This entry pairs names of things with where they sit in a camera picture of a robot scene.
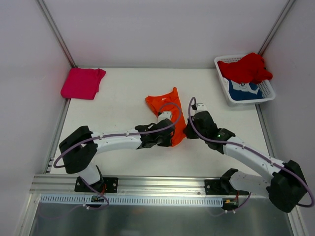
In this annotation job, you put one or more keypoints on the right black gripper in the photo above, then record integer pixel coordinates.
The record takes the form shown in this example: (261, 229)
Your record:
(190, 131)

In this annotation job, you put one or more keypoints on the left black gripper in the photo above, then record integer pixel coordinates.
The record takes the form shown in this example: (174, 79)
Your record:
(171, 133)

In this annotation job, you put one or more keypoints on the orange t shirt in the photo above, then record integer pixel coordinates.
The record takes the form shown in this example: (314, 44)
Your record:
(169, 102)

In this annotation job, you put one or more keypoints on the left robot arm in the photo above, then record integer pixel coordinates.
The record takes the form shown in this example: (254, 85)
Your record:
(80, 147)

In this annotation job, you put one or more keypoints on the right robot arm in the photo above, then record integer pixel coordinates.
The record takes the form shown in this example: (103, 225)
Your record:
(283, 183)

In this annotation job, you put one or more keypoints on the blue white t shirt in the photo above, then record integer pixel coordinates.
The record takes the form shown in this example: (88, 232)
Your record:
(243, 91)

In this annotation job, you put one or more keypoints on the white plastic basket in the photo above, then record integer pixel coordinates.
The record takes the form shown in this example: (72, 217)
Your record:
(264, 87)

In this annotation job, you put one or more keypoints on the red t shirt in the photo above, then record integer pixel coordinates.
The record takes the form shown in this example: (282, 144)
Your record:
(249, 69)

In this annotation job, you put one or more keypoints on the folded pink t shirt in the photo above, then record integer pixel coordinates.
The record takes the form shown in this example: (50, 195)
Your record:
(82, 83)

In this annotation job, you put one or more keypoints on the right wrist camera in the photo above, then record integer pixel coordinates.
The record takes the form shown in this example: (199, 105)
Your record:
(199, 107)

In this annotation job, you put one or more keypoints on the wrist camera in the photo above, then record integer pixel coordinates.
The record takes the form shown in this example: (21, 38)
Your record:
(164, 115)
(199, 107)

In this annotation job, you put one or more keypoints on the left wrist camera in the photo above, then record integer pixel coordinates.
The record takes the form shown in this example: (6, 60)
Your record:
(164, 115)

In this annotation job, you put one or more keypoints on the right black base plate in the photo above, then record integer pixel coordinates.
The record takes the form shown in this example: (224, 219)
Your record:
(213, 187)

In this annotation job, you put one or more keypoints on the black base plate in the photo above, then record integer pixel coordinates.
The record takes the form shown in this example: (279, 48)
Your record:
(106, 185)
(213, 187)

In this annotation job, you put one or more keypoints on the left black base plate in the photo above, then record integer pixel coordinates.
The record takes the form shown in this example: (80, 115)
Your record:
(106, 185)

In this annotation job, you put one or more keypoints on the white slotted cable duct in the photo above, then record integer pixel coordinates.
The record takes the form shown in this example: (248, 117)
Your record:
(132, 200)

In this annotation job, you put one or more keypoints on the aluminium mounting rail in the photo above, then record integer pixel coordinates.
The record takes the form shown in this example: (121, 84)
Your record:
(129, 185)

